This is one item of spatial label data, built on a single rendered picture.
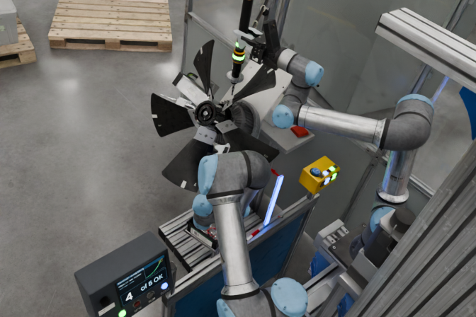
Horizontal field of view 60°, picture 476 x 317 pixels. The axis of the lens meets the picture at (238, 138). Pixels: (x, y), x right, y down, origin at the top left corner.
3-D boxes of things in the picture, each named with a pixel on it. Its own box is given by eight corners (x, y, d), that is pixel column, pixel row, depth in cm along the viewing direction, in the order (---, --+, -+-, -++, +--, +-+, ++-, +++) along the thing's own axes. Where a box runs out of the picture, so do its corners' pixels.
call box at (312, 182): (319, 169, 203) (325, 154, 196) (334, 182, 198) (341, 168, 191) (297, 183, 194) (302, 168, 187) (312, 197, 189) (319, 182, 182)
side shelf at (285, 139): (271, 105, 258) (273, 101, 256) (314, 139, 241) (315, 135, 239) (243, 118, 245) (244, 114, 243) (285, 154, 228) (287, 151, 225)
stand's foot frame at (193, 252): (229, 193, 309) (230, 186, 303) (269, 235, 287) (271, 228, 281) (158, 233, 275) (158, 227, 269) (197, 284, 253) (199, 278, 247)
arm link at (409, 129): (421, 169, 124) (269, 131, 140) (425, 147, 131) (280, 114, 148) (432, 139, 116) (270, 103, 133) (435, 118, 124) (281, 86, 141)
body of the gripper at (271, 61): (246, 58, 151) (273, 73, 146) (251, 37, 145) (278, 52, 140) (259, 51, 156) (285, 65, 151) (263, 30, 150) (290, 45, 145)
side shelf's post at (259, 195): (254, 209, 301) (278, 125, 245) (258, 213, 299) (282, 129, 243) (250, 212, 299) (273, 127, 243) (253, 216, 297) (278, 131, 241)
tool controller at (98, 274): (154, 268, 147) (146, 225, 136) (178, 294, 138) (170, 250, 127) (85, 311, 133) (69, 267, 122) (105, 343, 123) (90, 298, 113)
